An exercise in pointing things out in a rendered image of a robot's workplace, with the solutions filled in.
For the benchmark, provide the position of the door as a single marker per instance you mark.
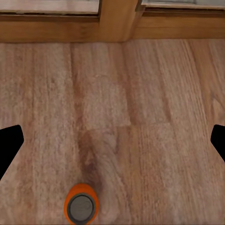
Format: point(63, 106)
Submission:
point(110, 20)

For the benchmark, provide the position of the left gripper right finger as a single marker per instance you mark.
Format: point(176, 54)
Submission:
point(218, 139)

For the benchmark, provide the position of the can of soda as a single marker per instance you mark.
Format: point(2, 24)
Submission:
point(81, 205)

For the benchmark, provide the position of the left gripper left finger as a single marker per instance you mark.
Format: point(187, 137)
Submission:
point(11, 140)

